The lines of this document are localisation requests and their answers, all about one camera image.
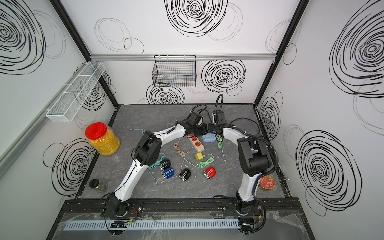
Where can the beige power strip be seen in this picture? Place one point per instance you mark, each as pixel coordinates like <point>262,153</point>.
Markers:
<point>196,143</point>

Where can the yellow USB charger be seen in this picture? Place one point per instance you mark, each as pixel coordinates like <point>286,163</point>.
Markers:
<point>199,156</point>

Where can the black wire basket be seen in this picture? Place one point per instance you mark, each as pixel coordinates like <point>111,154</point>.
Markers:
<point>175,73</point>

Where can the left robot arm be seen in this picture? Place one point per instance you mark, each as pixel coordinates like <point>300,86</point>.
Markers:
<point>146,153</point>

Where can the clear jar of yellow flakes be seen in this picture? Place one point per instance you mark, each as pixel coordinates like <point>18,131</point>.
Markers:
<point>102,138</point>

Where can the red round tin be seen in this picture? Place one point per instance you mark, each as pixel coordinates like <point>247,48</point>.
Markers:
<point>267,182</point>

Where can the blue power strip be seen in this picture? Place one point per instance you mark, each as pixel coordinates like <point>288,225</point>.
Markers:
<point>209,138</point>

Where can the right black corner post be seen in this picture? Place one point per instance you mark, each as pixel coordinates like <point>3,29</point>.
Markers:
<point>282,47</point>

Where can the white wire shelf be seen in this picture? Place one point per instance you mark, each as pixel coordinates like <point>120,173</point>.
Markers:
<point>84,91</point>

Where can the small dark glass jar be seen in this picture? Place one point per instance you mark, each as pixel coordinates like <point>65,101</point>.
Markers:
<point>98,186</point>

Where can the black corner frame post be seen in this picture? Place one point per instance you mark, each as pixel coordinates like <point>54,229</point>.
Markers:
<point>66,20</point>

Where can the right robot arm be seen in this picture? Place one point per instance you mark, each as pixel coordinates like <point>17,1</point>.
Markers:
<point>257,157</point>

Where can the white slotted cable duct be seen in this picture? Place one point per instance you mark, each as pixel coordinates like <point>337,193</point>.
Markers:
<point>115,225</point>

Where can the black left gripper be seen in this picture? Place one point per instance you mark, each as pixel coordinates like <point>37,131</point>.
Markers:
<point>205,130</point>

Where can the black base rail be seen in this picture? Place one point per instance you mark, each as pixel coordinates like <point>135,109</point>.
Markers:
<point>217,205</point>

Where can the aluminium wall rail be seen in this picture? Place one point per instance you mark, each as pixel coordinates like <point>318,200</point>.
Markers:
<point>183,57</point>

